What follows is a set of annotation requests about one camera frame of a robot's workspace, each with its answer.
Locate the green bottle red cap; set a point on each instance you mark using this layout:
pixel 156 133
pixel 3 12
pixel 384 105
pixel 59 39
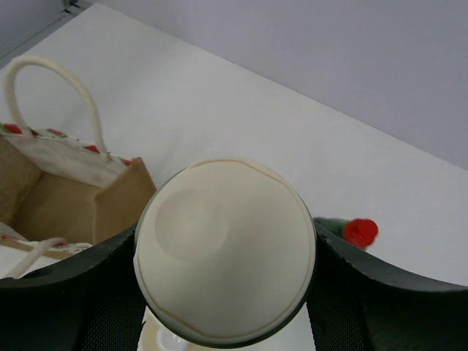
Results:
pixel 359 232

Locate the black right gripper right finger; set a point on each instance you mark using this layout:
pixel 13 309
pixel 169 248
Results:
pixel 360 302

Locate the burlap canvas bag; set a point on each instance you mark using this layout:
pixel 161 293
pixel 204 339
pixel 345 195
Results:
pixel 59 195

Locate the white-capped pale green bottle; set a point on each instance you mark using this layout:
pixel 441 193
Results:
pixel 225 253

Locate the cream pump lotion bottle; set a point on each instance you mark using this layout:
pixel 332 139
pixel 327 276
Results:
pixel 155 337

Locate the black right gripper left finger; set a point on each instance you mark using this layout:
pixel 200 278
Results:
pixel 90 301

